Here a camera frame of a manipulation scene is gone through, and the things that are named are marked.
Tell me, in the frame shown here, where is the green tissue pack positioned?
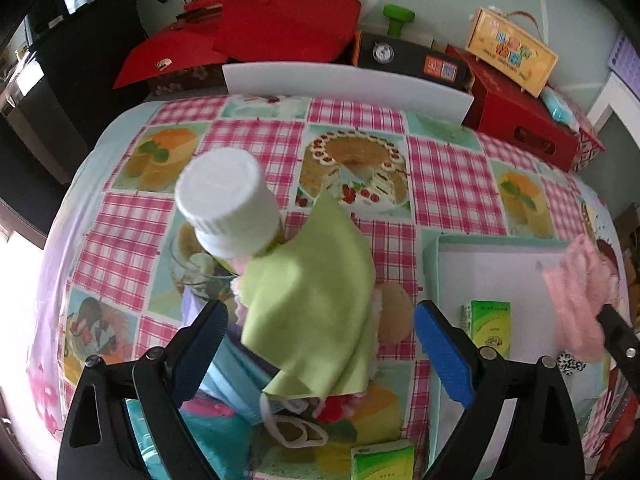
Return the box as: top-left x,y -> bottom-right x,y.
350,440 -> 414,480
461,300 -> 511,359

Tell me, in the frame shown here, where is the black white spotted scrunchie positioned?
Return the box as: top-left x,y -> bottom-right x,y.
556,351 -> 587,377

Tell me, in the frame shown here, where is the pink wavy cloth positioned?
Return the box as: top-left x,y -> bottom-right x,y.
541,235 -> 620,363

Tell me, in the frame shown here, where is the green cloth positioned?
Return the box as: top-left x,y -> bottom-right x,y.
239,192 -> 376,399

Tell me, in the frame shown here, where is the white teal-rimmed tray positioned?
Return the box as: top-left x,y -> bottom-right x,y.
423,235 -> 609,479

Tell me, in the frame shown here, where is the pink plaid cartoon tablecloth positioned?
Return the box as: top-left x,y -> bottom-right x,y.
27,93 -> 633,480

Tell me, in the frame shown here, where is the white pill bottle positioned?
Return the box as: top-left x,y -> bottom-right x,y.
175,148 -> 281,260

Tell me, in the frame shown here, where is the red patterned box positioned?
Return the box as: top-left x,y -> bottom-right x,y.
570,128 -> 605,174

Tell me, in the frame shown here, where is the blue wet wipes pack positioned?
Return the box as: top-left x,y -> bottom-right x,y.
539,86 -> 579,132

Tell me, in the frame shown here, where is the large red gift box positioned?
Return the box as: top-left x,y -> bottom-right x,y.
446,46 -> 578,172

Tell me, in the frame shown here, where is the purple perforated basket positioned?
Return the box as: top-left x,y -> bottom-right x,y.
608,32 -> 640,99

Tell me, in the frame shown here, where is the black box with label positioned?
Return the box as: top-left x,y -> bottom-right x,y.
352,32 -> 472,91

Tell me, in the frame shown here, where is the white foam board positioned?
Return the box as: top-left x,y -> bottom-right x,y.
222,62 -> 474,125

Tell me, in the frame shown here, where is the black cabinet with monitor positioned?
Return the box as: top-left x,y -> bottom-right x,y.
1,0 -> 149,184

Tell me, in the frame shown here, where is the green dumbbell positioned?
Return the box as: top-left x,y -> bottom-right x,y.
383,4 -> 416,39

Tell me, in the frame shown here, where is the red flat bag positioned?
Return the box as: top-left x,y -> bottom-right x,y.
114,0 -> 361,89

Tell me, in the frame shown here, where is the yellow box with handle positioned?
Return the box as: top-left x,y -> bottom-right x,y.
464,8 -> 559,98

